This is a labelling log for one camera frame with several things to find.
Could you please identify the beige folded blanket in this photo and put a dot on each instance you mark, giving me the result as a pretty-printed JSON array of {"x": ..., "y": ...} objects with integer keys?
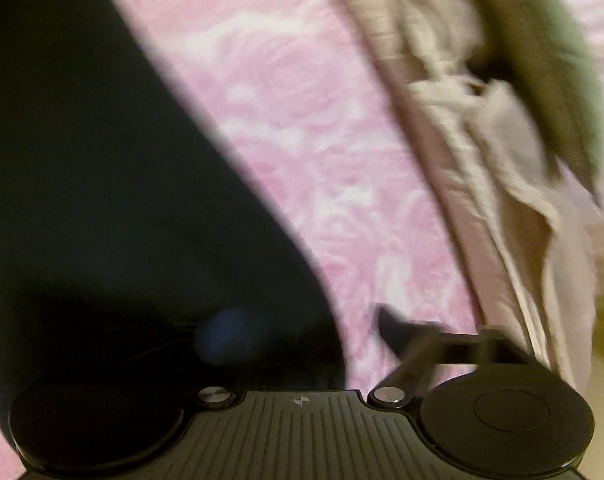
[{"x": 523, "y": 248}]

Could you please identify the green cushion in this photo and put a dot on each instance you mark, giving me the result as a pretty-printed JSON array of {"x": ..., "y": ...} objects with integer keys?
[{"x": 551, "y": 60}]

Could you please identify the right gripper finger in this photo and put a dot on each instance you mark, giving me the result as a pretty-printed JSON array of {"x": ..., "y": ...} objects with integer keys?
[{"x": 421, "y": 348}]

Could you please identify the pink rose bed sheet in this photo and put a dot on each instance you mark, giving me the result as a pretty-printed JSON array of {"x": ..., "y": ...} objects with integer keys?
[{"x": 282, "y": 89}]

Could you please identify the dark navy fleece pants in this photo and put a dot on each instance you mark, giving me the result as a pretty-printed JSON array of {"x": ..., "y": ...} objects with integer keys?
[{"x": 134, "y": 262}]

